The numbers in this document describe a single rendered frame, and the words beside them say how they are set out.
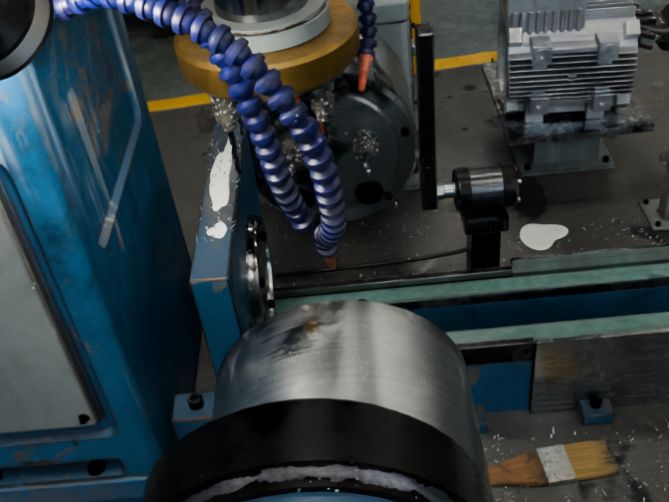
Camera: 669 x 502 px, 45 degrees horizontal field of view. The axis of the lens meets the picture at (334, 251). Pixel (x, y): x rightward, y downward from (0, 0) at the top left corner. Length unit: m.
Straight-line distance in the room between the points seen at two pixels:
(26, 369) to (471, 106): 1.11
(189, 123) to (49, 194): 1.05
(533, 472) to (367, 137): 0.48
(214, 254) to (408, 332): 0.23
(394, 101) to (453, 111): 0.60
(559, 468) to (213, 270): 0.50
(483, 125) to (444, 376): 0.99
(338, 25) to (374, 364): 0.32
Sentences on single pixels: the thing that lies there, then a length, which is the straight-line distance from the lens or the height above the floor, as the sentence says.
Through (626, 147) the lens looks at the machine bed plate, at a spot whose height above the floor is 0.80.
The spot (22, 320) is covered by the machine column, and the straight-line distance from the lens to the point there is 0.84.
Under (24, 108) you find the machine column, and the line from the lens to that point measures 0.70.
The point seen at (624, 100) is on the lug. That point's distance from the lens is 1.43.
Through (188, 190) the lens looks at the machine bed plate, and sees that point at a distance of 1.56.
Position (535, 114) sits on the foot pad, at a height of 0.96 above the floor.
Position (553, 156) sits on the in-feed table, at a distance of 1.52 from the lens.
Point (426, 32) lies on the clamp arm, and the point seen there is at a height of 1.25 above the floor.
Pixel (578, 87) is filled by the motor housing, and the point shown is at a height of 1.00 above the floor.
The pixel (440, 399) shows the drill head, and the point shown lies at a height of 1.13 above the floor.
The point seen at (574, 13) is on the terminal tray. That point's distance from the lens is 1.36.
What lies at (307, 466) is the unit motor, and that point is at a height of 1.36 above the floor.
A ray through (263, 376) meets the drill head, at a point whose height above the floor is 1.15.
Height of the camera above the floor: 1.67
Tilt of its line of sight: 40 degrees down
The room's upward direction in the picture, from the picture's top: 7 degrees counter-clockwise
